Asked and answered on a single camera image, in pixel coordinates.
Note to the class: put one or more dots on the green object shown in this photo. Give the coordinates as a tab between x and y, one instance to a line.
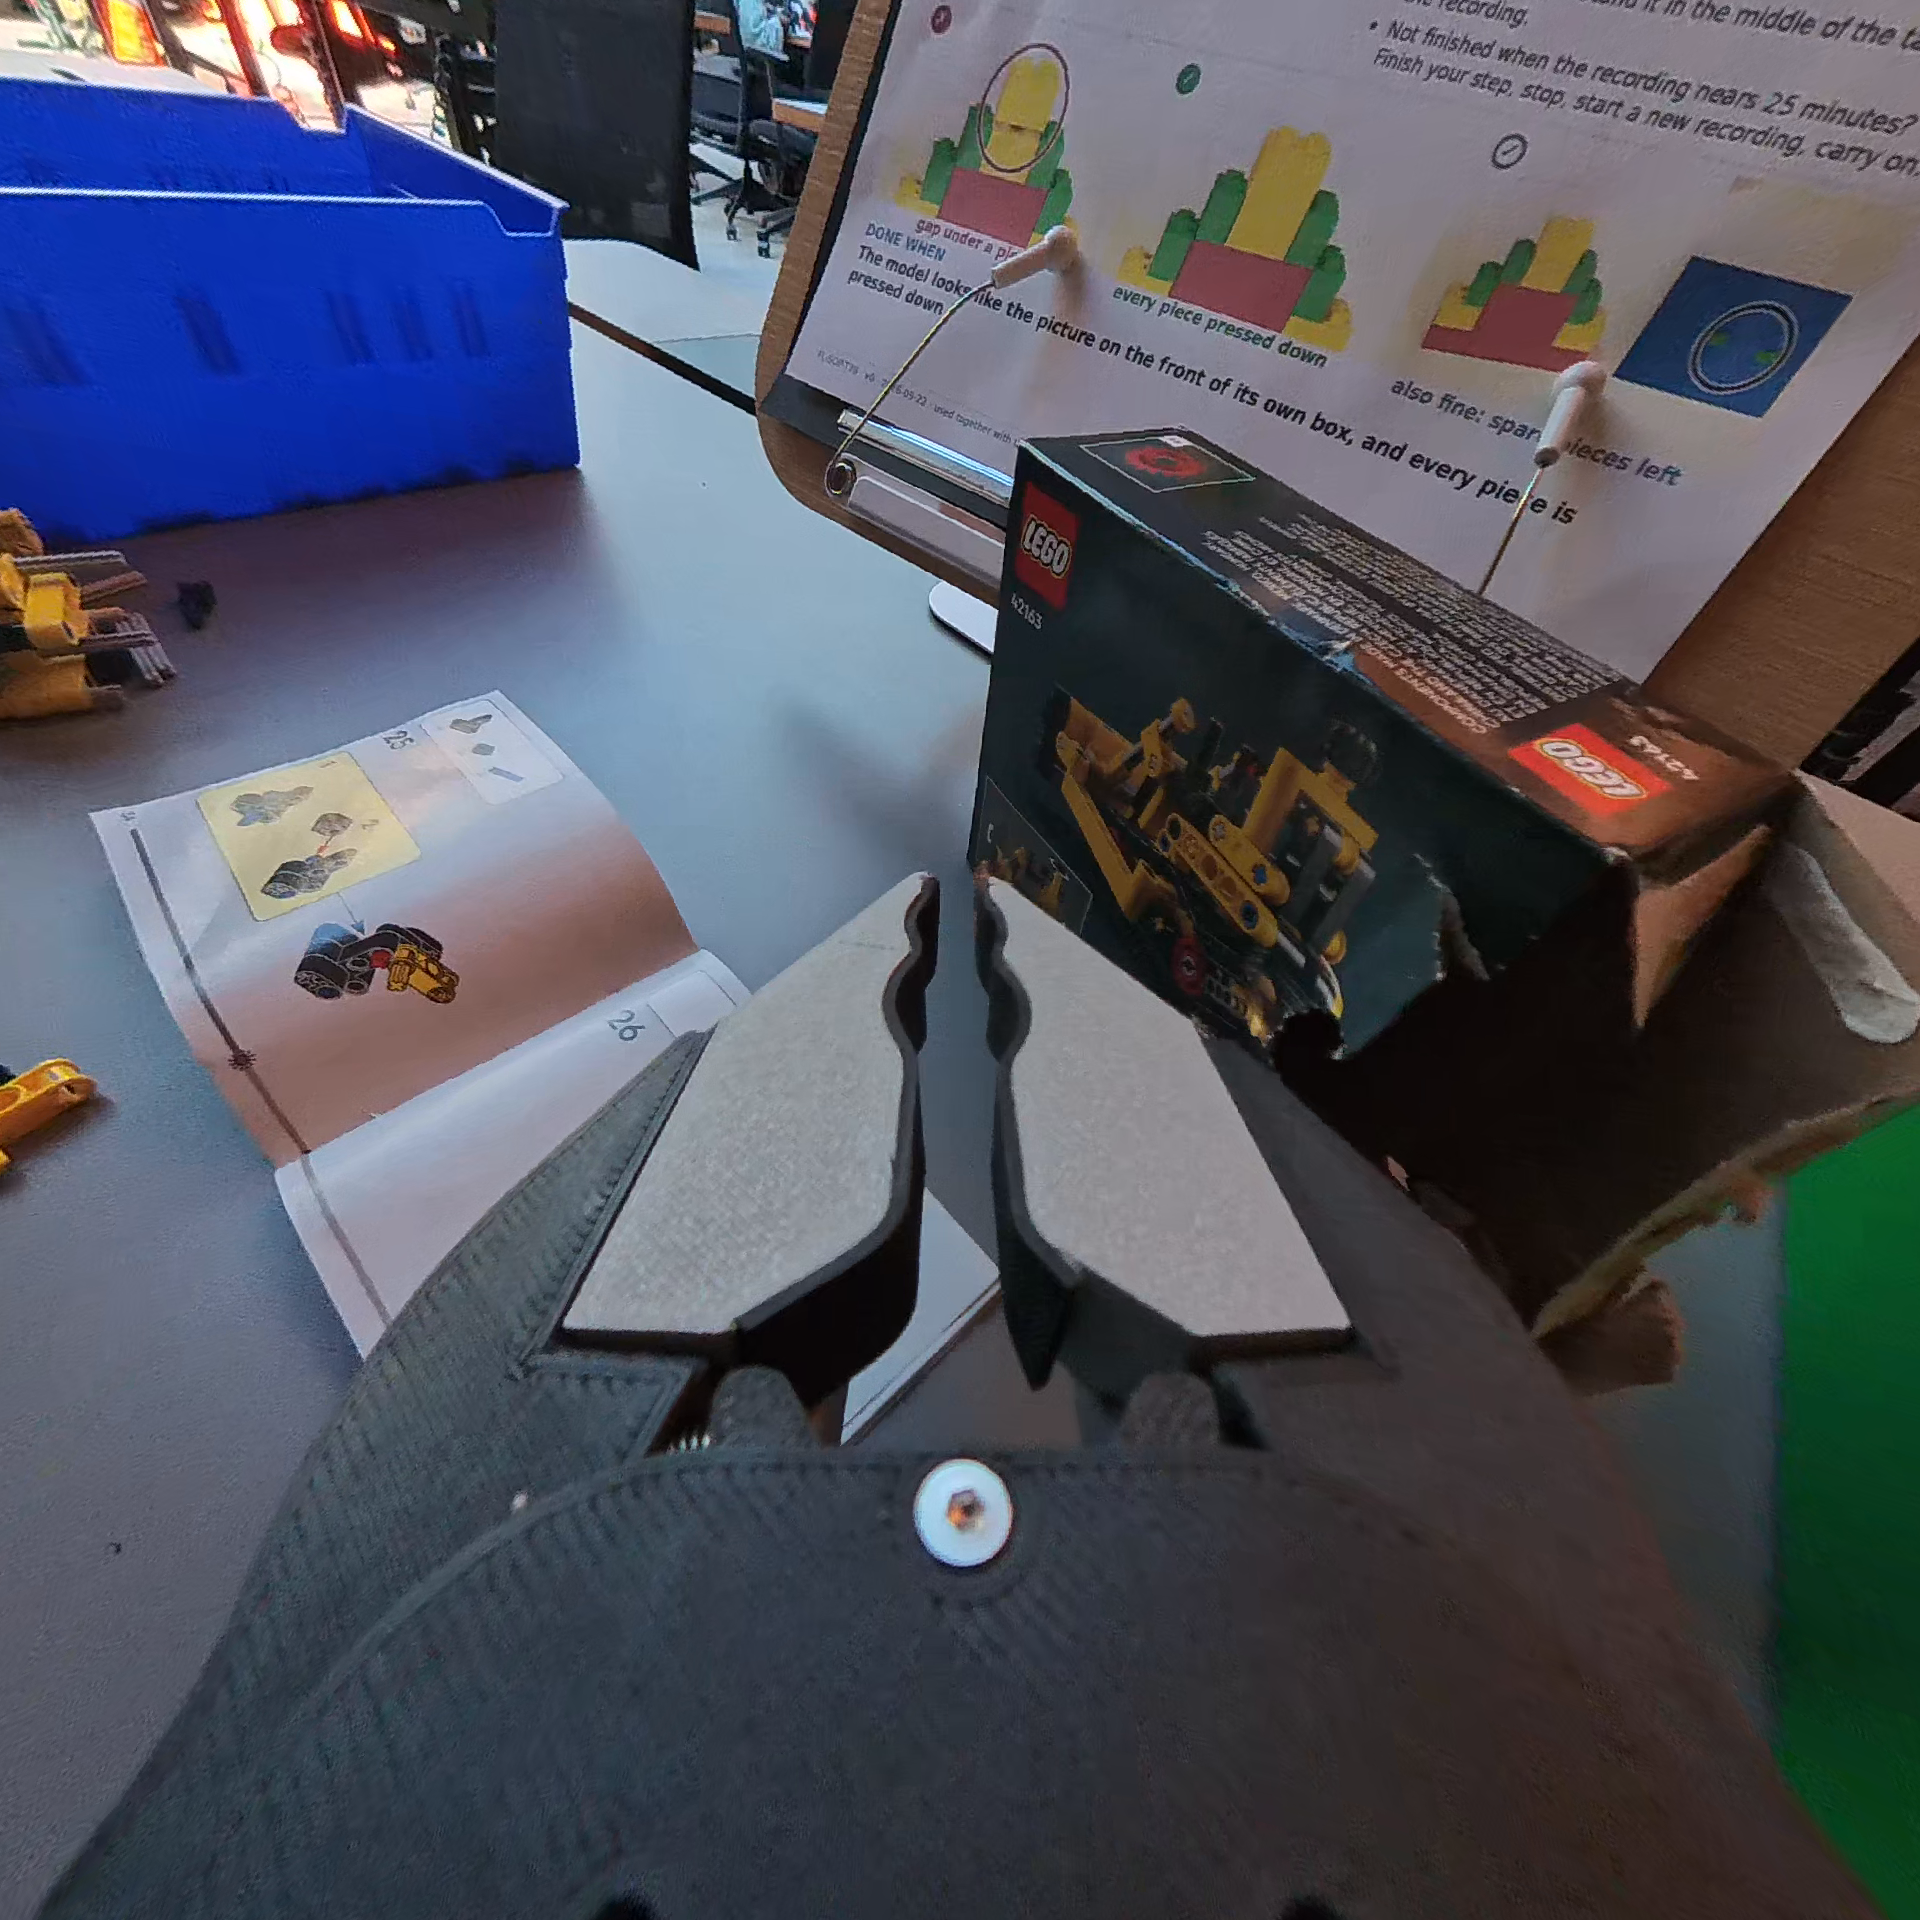
1846	1500

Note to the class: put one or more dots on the black office chair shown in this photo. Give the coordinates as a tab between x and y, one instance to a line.
772	149

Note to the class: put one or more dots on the black chair backrest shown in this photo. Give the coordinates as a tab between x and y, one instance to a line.
600	121

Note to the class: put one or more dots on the silver stand base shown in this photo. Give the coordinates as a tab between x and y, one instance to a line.
961	614

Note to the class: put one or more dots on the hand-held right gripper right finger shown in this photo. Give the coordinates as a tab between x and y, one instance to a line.
1155	1185

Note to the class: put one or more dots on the yellow lego bulldozer model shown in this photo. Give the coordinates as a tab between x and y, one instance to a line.
52	629

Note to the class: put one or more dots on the instruction sheet on wooden stand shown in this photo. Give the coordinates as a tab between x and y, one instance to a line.
1799	599

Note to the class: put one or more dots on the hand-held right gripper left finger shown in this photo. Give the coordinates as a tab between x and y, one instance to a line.
763	1171

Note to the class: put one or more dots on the blue plastic bin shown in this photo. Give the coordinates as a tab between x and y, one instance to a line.
271	375

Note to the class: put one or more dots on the orange lit display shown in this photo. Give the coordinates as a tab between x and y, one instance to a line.
240	44

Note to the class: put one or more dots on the yellow black lego subassembly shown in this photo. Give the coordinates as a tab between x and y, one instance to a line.
44	1102

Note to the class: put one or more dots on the dark lego set box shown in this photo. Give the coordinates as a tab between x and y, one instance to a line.
1200	722

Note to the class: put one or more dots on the lego instruction booklet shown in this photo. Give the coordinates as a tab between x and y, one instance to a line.
569	901

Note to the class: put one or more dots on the small black lego piece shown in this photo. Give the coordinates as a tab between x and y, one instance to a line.
194	605

